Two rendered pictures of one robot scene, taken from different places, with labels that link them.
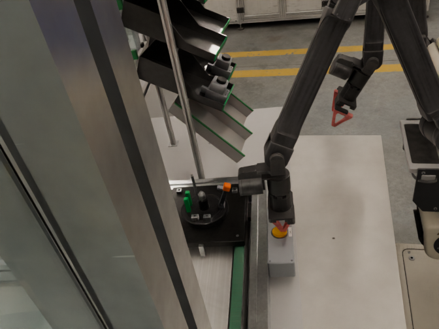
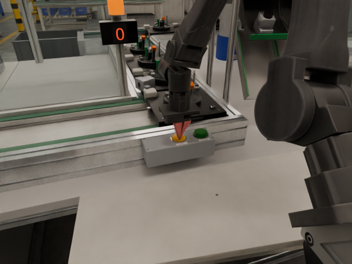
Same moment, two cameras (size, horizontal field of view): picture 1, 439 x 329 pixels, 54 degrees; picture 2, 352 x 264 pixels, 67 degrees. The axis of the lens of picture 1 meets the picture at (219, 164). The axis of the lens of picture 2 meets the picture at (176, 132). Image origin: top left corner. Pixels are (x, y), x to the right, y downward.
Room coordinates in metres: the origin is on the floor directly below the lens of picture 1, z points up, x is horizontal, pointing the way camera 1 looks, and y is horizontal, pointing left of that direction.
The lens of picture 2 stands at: (0.48, -0.70, 1.39)
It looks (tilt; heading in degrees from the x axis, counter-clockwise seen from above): 32 degrees down; 61
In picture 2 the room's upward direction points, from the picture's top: straight up
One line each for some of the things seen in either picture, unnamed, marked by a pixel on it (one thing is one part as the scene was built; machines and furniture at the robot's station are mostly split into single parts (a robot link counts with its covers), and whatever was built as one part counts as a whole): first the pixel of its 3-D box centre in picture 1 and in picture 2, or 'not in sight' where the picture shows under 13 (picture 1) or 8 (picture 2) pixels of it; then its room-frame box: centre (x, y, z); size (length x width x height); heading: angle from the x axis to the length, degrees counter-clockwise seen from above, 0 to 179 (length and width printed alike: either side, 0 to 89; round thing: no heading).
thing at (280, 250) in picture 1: (280, 239); (178, 146); (0.80, -0.13, 0.93); 0.21 x 0.07 x 0.06; 169
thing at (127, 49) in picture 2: not in sight; (141, 43); (1.07, 0.80, 1.01); 0.24 x 0.24 x 0.13; 79
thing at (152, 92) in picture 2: not in sight; (150, 95); (0.85, 0.18, 0.97); 0.05 x 0.05 x 0.04; 79
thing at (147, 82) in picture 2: not in sight; (147, 83); (0.87, 0.24, 0.99); 0.08 x 0.07 x 0.04; 100
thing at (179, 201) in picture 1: (206, 213); (182, 103); (0.93, 0.07, 0.96); 0.24 x 0.24 x 0.02; 79
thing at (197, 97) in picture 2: (204, 209); (182, 99); (0.93, 0.07, 0.98); 0.14 x 0.14 x 0.02
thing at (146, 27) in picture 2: not in sight; (161, 23); (1.46, 1.32, 1.01); 0.24 x 0.24 x 0.13; 79
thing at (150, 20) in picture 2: not in sight; (140, 19); (2.89, 5.30, 0.40); 0.61 x 0.41 x 0.22; 161
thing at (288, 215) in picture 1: (280, 199); (179, 101); (0.80, -0.14, 1.08); 0.10 x 0.07 x 0.07; 169
